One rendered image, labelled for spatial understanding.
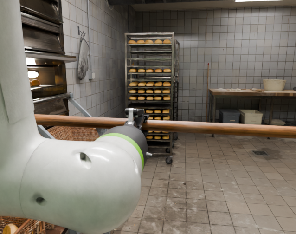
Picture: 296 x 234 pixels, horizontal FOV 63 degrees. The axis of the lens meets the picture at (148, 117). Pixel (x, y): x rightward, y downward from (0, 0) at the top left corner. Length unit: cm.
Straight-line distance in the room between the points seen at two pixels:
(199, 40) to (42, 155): 541
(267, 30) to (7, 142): 575
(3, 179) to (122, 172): 13
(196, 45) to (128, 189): 539
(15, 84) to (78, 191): 13
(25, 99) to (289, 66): 585
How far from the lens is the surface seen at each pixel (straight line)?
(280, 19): 599
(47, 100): 139
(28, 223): 115
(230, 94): 484
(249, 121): 517
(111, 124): 64
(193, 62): 559
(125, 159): 29
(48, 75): 242
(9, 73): 29
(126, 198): 28
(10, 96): 29
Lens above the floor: 132
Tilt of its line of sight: 11 degrees down
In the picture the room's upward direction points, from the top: straight up
